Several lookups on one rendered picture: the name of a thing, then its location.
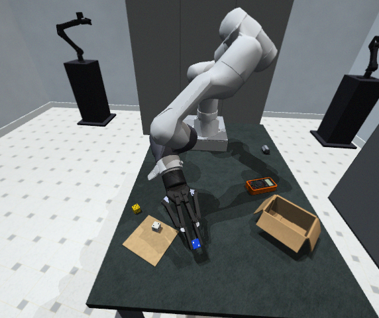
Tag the tan square mat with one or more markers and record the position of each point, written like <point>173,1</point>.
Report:
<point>149,244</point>

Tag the white die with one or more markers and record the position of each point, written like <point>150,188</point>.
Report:
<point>156,226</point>

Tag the yellow die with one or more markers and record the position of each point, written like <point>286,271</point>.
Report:
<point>136,208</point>

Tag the blue die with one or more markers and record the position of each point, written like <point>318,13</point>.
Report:
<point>195,244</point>

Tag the orange rectangular block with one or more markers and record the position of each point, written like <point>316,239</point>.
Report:
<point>261,185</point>

